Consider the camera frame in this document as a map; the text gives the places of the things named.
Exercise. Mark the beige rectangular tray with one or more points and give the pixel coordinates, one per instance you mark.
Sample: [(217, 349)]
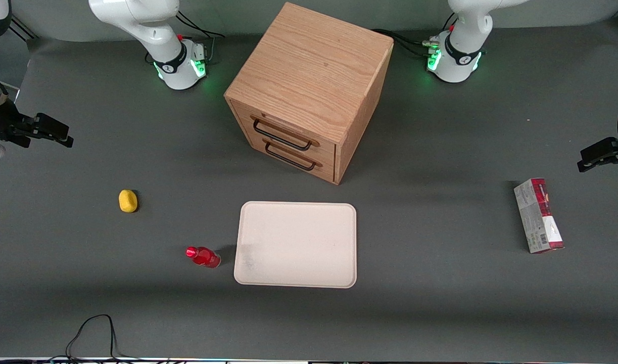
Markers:
[(296, 245)]

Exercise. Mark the red and grey carton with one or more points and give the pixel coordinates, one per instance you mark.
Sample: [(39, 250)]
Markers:
[(538, 217)]

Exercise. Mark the yellow lemon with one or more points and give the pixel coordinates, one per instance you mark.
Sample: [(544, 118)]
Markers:
[(128, 201)]

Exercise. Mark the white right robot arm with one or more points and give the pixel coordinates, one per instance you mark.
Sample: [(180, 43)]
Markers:
[(152, 25)]

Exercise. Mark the black frame rail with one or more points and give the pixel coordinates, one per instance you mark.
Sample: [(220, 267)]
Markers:
[(23, 29)]

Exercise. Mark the wooden two-drawer cabinet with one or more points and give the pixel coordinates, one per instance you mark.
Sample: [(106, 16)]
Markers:
[(308, 65)]

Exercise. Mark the small red coke bottle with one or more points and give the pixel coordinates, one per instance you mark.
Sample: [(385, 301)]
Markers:
[(207, 258)]

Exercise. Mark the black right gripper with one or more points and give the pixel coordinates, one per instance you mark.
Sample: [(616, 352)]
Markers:
[(4, 124)]

